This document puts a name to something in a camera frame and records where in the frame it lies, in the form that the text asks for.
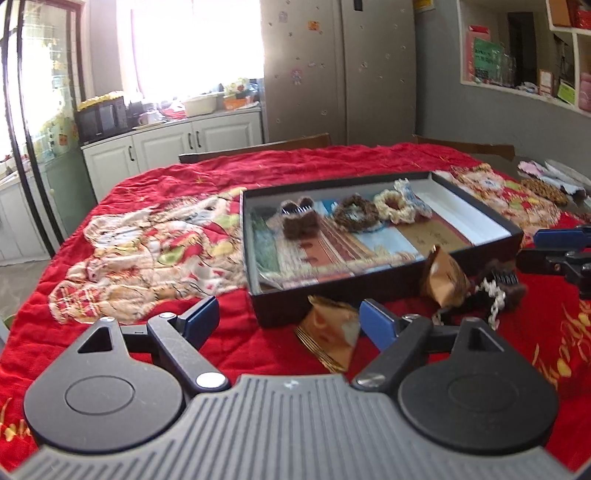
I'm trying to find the light blue cloth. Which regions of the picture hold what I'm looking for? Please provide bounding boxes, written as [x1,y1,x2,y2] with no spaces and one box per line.
[534,171,588,198]

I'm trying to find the brown crochet scrunchie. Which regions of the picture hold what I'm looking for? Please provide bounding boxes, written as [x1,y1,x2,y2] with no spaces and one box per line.
[332,194,382,233]

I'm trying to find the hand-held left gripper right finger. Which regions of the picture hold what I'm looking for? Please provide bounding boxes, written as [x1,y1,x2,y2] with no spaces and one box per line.
[353,299,514,394]

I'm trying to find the white sideboard cabinet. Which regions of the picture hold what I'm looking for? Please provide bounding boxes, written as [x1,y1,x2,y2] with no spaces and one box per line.
[81,108,264,202]

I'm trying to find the black white-trimmed scrunchie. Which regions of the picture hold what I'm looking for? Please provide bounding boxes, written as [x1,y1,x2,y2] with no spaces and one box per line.
[431,276,504,331]

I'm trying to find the black microwave oven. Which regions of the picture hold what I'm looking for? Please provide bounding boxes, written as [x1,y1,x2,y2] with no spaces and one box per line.
[75,97,129,144]

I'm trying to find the pink cloth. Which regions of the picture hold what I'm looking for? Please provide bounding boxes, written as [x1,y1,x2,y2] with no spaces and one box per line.
[517,160,548,179]

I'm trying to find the gold triangular packet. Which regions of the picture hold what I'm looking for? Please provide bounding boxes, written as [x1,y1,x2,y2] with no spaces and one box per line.
[294,295,362,373]
[420,244,472,309]

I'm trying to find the blue crochet scrunchie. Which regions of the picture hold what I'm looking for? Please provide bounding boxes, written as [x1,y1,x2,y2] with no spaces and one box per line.
[394,178,433,220]

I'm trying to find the grey plate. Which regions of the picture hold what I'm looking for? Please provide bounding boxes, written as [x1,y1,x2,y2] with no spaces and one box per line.
[545,159,591,186]

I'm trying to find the white wall shelf niche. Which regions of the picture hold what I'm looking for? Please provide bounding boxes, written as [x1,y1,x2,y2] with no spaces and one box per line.
[456,0,591,114]

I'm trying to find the brown fuzzy hair claw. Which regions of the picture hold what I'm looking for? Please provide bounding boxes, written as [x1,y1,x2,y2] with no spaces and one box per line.
[480,258,530,315]
[279,197,322,240]

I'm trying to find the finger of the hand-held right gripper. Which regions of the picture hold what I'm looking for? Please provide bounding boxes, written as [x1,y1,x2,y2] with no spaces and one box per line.
[533,225,591,251]
[516,248,591,278]

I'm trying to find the green poster card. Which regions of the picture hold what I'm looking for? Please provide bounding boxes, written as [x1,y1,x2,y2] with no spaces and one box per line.
[473,39,506,84]

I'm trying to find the black cardboard box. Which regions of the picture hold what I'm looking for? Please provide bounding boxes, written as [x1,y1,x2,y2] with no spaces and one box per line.
[240,171,525,329]

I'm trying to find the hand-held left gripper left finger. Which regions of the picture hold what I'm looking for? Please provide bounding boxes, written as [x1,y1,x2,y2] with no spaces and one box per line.
[54,295,232,394]

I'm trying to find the cream crochet scrunchie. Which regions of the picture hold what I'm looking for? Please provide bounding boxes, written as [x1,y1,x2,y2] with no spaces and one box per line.
[372,188,419,226]

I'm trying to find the white plastic basin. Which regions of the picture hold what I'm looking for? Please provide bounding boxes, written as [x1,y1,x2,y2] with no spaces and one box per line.
[182,93,218,117]

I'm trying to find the red bear-print blanket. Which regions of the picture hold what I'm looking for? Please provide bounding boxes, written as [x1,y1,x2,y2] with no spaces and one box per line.
[0,142,591,472]

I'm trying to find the silver refrigerator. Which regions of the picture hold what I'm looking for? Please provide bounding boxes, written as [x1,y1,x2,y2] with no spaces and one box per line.
[260,0,419,147]

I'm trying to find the black sliding door frame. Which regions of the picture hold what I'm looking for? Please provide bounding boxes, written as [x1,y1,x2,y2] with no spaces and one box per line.
[0,0,89,251]

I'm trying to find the folded fabric strips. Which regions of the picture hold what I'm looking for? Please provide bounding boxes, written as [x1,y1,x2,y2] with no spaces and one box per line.
[252,198,474,282]

